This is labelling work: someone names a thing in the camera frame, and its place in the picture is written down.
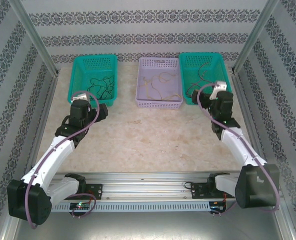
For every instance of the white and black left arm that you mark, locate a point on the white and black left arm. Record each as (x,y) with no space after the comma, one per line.
(45,165)

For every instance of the teal plastic basket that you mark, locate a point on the teal plastic basket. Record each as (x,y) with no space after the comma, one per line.
(95,58)
(205,56)

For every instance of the lavender plastic basket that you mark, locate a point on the lavender plastic basket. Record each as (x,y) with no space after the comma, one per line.
(160,105)

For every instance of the small circuit board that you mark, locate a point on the small circuit board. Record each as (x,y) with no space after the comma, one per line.
(217,207)
(80,205)

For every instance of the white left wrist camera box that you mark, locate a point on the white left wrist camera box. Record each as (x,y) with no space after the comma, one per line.
(81,97)

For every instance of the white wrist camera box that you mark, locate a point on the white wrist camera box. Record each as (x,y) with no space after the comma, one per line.
(81,97)
(218,87)

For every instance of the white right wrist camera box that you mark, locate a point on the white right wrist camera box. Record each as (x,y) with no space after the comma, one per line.
(218,87)

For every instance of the aluminium side rail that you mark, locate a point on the aluminium side rail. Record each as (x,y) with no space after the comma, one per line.
(250,112)
(47,112)

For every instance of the aluminium frame post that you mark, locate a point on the aluminium frame post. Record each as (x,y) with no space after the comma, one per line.
(256,32)
(36,32)

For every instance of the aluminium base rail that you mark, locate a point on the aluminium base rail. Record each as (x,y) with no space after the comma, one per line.
(142,186)

